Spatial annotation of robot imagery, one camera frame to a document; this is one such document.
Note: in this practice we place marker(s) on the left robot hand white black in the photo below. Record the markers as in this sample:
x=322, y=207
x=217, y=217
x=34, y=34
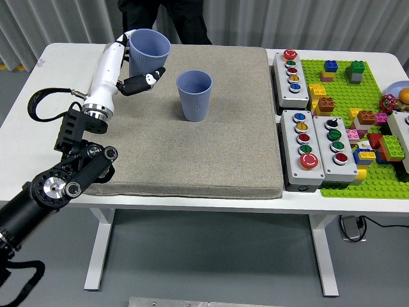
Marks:
x=107, y=70

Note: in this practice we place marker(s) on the blue ribbed cup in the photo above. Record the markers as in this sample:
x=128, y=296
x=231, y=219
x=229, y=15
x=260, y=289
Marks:
x=148, y=54
x=195, y=102

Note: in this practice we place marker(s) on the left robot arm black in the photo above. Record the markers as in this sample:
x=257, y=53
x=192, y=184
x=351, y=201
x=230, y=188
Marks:
x=83, y=166

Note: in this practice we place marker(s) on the person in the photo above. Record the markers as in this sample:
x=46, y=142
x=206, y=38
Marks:
x=188, y=22

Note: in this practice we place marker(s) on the grey-brown mat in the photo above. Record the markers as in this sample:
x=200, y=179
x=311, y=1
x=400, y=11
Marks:
x=191, y=153

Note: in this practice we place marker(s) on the white table leg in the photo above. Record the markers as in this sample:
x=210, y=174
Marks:
x=324, y=256
x=102, y=243

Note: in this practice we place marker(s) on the grey five-button control box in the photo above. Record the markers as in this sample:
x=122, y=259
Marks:
x=294, y=172
x=295, y=96

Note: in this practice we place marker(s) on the small yellow toy brick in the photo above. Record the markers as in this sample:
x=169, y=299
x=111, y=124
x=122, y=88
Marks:
x=325, y=74

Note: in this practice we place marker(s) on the small pink toy brick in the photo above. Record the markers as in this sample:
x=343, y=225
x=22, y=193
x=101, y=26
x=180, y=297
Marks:
x=325, y=79

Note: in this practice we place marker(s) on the brown toy brick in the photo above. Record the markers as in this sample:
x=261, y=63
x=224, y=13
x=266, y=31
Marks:
x=367, y=116
x=326, y=105

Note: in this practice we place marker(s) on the blue toy brick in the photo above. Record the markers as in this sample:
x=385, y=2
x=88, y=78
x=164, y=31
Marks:
x=359, y=161
x=331, y=66
x=381, y=157

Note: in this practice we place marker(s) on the green toy brick baseplate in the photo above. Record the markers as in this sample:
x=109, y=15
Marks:
x=345, y=96

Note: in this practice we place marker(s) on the grey control box selector knob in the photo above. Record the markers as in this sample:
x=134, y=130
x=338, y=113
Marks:
x=332, y=169

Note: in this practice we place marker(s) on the silver metal plate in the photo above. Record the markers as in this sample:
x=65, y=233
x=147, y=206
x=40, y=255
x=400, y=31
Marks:
x=191, y=302

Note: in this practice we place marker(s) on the grey toy brick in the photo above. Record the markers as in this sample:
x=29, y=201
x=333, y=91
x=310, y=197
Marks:
x=355, y=78

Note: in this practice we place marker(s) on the white printed toy brick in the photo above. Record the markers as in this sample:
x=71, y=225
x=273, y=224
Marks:
x=363, y=146

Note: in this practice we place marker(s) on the yellow round toy brick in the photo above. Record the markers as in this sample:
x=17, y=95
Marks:
x=360, y=176

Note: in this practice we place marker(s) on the red toy brick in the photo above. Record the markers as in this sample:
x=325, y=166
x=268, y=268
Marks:
x=374, y=140

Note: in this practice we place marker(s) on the magenta toy brick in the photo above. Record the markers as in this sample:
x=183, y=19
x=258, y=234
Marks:
x=381, y=119

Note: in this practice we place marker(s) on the red toy valve wheel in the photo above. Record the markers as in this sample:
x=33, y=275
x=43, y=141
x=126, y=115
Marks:
x=388, y=103

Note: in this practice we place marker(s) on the lavender plate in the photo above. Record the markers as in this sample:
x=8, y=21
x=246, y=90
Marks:
x=396, y=88

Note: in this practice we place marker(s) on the grey power adapter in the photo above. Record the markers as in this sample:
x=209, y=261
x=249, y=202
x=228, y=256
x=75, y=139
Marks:
x=351, y=228

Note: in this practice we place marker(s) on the large green toy brick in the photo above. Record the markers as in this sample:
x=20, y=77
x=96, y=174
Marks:
x=392, y=145

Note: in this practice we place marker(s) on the white box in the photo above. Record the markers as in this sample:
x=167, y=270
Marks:
x=399, y=131

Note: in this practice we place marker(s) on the orange toy bun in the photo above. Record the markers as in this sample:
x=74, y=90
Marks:
x=405, y=96

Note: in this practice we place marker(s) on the orange toy brick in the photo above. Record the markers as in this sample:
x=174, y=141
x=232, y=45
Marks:
x=395, y=158

